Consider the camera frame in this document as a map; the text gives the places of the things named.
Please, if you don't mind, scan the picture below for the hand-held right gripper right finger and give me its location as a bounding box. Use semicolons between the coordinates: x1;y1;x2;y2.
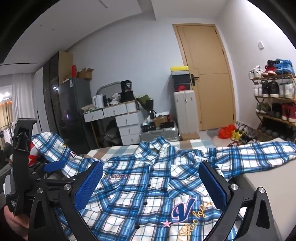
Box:
198;161;275;241

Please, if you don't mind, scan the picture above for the red and white pillow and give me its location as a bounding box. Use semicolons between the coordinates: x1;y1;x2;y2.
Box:
28;142;43;166

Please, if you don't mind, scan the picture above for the grey framed mirror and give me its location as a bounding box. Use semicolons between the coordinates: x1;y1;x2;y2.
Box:
96;82;123;108

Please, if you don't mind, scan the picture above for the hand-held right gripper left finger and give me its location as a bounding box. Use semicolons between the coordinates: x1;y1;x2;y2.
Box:
28;160;104;241

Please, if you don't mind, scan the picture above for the grey storage bench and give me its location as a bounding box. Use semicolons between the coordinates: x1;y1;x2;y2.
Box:
228;137;296;241

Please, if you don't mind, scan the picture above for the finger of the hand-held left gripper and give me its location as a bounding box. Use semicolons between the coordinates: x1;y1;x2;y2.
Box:
45;175;78;186
43;160;67;173

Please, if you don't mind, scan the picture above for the white upright suitcase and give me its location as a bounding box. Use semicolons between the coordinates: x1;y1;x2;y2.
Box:
173;90;196;136

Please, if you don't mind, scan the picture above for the black printed box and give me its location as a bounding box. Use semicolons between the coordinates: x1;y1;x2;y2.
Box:
121;80;132;93

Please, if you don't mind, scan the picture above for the brown cardboard box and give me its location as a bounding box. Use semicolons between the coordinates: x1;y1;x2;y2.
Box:
154;115;170;127

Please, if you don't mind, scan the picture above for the checkered bed cover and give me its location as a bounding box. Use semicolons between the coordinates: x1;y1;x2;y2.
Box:
79;139;232;163

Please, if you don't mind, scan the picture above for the white electric kettle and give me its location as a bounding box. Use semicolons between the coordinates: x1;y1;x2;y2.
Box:
93;95;104;109

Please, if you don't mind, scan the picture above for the white curtain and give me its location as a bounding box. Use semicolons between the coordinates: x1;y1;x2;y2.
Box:
11;73;38;130

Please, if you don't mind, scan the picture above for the person's left hand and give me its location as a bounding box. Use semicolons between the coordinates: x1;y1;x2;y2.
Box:
3;205;30;241

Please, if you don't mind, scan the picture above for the large flat cardboard box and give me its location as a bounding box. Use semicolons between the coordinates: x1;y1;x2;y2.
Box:
58;51;73;84

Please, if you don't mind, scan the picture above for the open cardboard box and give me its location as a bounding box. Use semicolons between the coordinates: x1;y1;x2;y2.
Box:
77;68;95;80

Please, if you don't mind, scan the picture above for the blue plaid shirt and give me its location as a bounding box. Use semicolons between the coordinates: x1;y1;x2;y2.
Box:
31;132;296;241

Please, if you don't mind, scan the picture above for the green wrapped bouquet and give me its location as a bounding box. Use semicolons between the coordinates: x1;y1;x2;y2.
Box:
136;95;154;118

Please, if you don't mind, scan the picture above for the orange bag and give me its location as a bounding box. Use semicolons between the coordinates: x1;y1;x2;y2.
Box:
218;124;236;139

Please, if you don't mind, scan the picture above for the white desk with drawers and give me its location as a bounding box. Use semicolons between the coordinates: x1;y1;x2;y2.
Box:
84;100;145;145

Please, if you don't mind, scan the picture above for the black shoe box red logo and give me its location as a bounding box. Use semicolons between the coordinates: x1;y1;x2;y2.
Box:
174;84;192;92

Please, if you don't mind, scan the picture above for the tan wooden door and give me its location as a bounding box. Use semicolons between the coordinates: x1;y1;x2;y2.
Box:
172;23;236;139

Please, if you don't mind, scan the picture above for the dark grey fridge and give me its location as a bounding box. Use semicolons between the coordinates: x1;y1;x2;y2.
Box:
58;77;97;154

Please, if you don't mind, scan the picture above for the dark glass wardrobe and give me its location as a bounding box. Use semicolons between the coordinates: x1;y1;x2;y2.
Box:
42;51;73;139

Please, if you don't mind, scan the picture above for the silver suitcase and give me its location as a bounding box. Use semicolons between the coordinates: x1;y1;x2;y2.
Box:
139;128;181;143

